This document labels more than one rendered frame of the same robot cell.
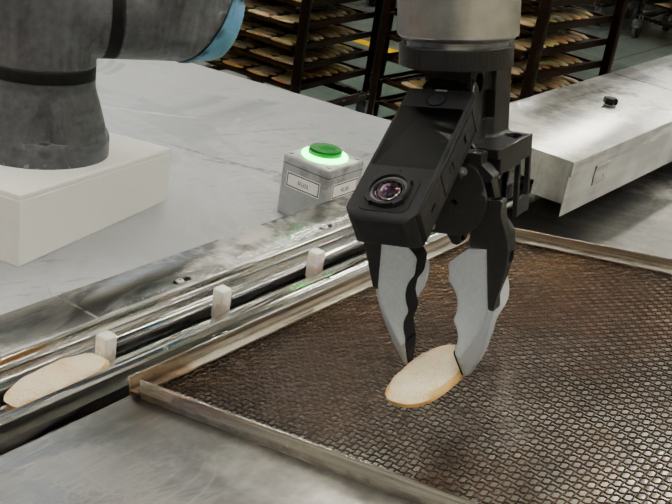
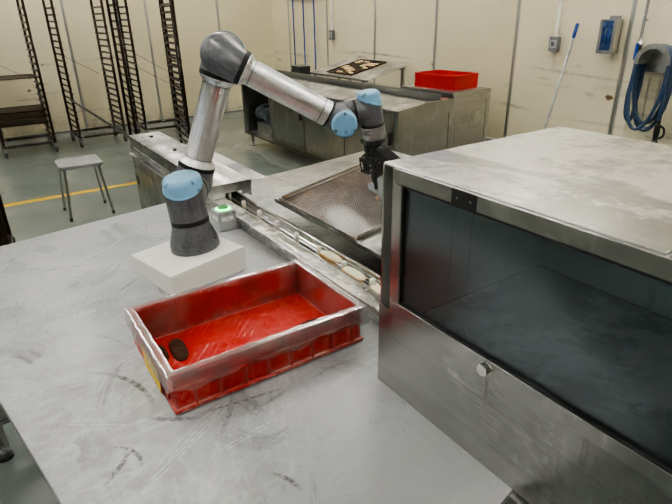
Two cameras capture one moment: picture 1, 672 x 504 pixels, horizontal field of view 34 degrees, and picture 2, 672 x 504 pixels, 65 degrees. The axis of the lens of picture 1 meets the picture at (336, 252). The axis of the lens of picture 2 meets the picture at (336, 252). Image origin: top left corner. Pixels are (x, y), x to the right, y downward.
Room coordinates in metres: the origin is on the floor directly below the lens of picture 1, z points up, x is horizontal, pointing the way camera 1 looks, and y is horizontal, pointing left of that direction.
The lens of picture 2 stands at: (0.14, 1.59, 1.55)
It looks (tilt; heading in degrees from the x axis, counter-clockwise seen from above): 24 degrees down; 292
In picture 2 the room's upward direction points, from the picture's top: 1 degrees counter-clockwise
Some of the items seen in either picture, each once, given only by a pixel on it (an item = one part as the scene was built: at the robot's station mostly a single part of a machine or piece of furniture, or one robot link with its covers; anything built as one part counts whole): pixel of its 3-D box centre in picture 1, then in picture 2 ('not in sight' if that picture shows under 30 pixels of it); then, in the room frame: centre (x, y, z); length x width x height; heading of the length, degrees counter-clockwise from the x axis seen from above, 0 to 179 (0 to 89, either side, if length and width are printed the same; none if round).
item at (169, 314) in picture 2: not in sight; (246, 324); (0.76, 0.67, 0.87); 0.49 x 0.34 x 0.10; 56
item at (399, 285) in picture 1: (412, 286); (374, 187); (0.68, -0.05, 1.01); 0.06 x 0.03 x 0.09; 154
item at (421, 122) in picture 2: not in sight; (351, 114); (2.23, -3.98, 0.51); 3.00 x 1.26 x 1.03; 146
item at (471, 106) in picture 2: not in sight; (442, 131); (1.18, -3.76, 0.44); 0.70 x 0.55 x 0.87; 146
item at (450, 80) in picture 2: not in sight; (445, 79); (1.18, -3.76, 0.93); 0.51 x 0.36 x 0.13; 150
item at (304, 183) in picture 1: (320, 199); (225, 222); (1.24, 0.03, 0.84); 0.08 x 0.08 x 0.11; 56
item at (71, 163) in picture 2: not in sight; (83, 186); (3.80, -1.64, 0.23); 0.36 x 0.36 x 0.46; 56
